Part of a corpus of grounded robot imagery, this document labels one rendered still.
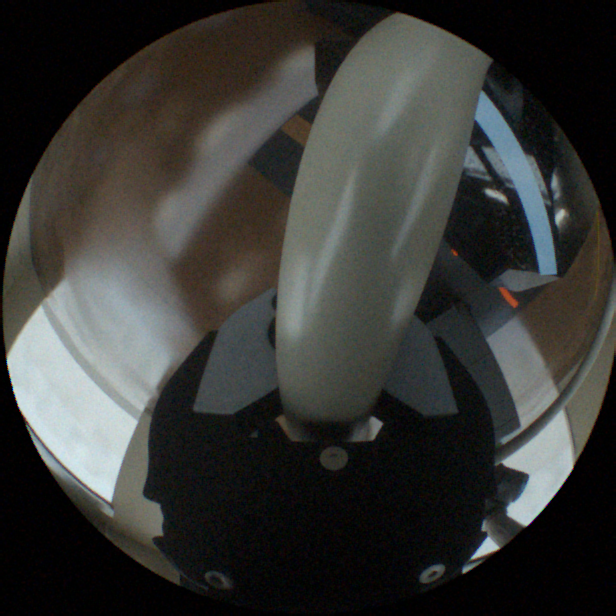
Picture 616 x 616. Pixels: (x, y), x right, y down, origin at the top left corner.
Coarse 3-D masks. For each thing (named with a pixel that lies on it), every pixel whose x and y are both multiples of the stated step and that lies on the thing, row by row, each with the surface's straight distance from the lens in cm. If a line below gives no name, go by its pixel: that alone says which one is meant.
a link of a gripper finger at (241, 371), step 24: (240, 312) 10; (264, 312) 10; (216, 336) 9; (240, 336) 8; (264, 336) 8; (216, 360) 8; (240, 360) 7; (264, 360) 7; (216, 384) 7; (240, 384) 7; (264, 384) 7; (216, 408) 6; (240, 408) 6; (264, 408) 7
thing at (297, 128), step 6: (294, 120) 100; (300, 120) 100; (288, 126) 100; (294, 126) 100; (300, 126) 99; (306, 126) 99; (288, 132) 100; (294, 132) 99; (300, 132) 99; (306, 132) 98; (294, 138) 99; (300, 138) 98; (306, 138) 98; (300, 144) 98
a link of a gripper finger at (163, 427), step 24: (192, 360) 8; (168, 384) 8; (192, 384) 7; (168, 408) 7; (192, 408) 7; (168, 432) 7; (192, 432) 6; (216, 432) 6; (240, 432) 7; (168, 456) 6
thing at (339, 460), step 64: (256, 448) 5; (320, 448) 5; (384, 448) 5; (448, 448) 6; (192, 512) 5; (256, 512) 5; (320, 512) 5; (384, 512) 5; (448, 512) 5; (192, 576) 6; (256, 576) 5; (320, 576) 5; (384, 576) 5; (448, 576) 6
